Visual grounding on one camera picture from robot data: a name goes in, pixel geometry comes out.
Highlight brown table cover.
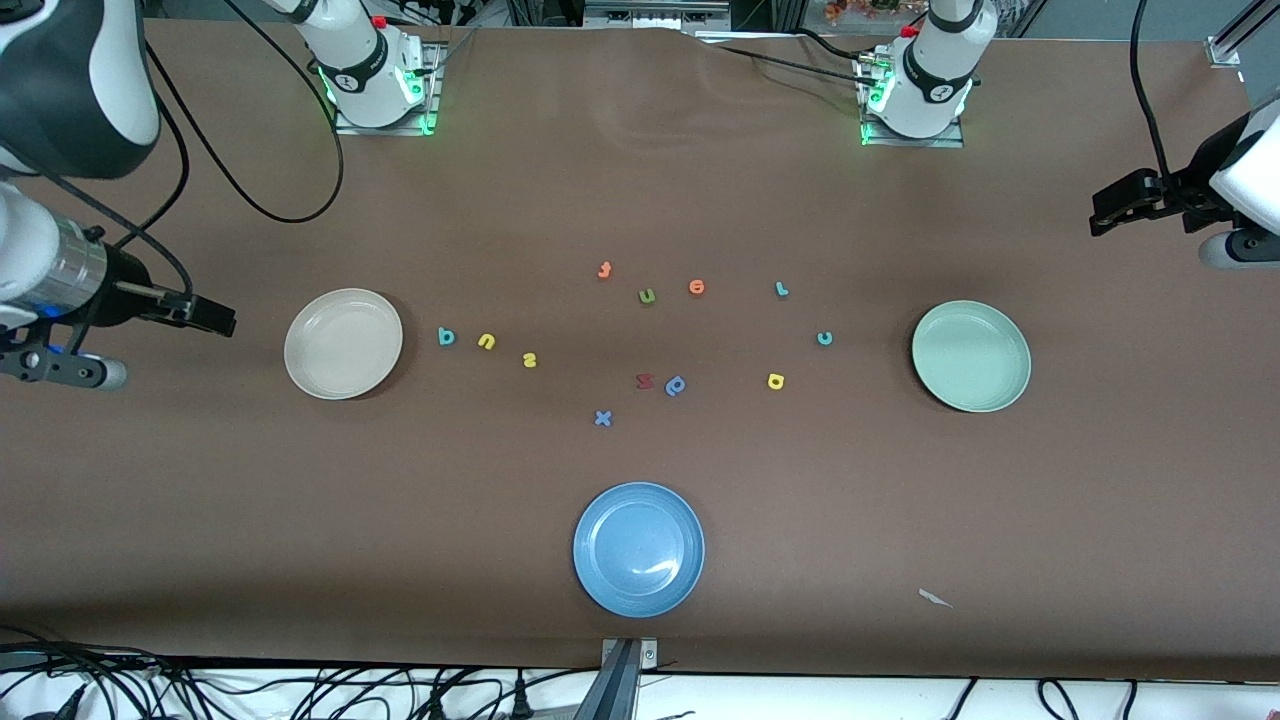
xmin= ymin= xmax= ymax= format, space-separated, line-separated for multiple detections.
xmin=0 ymin=18 xmax=1280 ymax=683

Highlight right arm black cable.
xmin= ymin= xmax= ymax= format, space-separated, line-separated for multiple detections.
xmin=60 ymin=0 xmax=346 ymax=301

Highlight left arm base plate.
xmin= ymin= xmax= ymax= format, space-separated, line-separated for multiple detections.
xmin=858 ymin=55 xmax=966 ymax=149

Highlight aluminium frame profile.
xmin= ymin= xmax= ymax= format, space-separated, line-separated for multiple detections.
xmin=1205 ymin=0 xmax=1280 ymax=69

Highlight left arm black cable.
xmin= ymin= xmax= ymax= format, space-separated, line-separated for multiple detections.
xmin=1130 ymin=0 xmax=1171 ymax=183

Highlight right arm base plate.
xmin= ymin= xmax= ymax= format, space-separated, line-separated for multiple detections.
xmin=333 ymin=40 xmax=441 ymax=136

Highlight orange dried flowers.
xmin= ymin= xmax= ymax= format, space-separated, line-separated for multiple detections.
xmin=825 ymin=0 xmax=926 ymax=23

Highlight beige brown plate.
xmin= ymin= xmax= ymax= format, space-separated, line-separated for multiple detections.
xmin=283 ymin=288 xmax=405 ymax=402

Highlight black base power cable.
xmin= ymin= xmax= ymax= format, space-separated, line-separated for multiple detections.
xmin=695 ymin=40 xmax=871 ymax=86
xmin=790 ymin=28 xmax=881 ymax=66

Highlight blue plate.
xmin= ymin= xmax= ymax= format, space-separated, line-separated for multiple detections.
xmin=572 ymin=482 xmax=706 ymax=619

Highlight dark grey pole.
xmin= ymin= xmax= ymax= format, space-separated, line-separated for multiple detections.
xmin=572 ymin=640 xmax=641 ymax=720

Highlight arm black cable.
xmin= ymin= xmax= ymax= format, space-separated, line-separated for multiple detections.
xmin=60 ymin=0 xmax=346 ymax=301
xmin=1130 ymin=0 xmax=1171 ymax=183

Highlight green plate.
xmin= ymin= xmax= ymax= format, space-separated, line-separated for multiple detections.
xmin=911 ymin=300 xmax=1033 ymax=414

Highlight grey metal box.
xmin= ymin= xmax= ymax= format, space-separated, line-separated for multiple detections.
xmin=583 ymin=0 xmax=733 ymax=31

